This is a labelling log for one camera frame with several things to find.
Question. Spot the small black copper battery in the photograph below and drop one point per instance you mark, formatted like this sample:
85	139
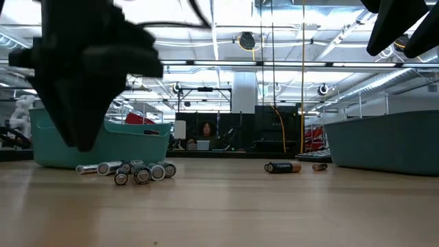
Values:
319	167

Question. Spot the silver spiral air duct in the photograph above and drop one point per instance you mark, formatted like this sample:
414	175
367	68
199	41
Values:
384	80

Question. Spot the red tray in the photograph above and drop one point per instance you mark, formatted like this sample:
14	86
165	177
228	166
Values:
137	119

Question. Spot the large black copper battery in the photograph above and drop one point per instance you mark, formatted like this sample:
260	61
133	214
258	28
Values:
283	167

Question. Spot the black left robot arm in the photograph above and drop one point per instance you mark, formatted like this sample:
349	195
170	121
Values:
79	17

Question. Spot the white square column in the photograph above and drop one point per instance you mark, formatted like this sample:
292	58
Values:
244	92

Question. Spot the black gantry frame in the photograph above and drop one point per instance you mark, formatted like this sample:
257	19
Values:
204	90

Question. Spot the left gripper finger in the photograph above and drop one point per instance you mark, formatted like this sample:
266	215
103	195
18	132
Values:
67	113
94	113

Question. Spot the red storage bin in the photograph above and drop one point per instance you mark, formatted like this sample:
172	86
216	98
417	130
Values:
317	133
312	144

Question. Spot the tall black cabinet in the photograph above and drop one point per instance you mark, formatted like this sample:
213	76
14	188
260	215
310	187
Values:
274	130

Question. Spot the blue-grey plastic bin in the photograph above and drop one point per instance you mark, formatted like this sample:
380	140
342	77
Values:
387	144

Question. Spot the grey air duct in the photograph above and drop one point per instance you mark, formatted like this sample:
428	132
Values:
13	39

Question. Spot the teal green plastic bin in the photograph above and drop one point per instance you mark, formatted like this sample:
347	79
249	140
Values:
137	147

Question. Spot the black panel partition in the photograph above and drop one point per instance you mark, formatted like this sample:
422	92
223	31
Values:
226	130

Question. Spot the person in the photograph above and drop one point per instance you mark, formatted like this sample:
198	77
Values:
206	133

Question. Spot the white box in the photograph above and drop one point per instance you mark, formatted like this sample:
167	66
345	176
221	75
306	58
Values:
202	145

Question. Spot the black desk calculator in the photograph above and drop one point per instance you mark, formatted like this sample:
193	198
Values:
313	155

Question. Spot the long ceiling light strip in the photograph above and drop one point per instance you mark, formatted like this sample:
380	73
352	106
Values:
223	63

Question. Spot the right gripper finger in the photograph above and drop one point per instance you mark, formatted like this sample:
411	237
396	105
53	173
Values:
394	20
427	34

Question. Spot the small black ceiling reel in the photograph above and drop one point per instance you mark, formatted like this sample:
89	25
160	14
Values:
176	88
322	90

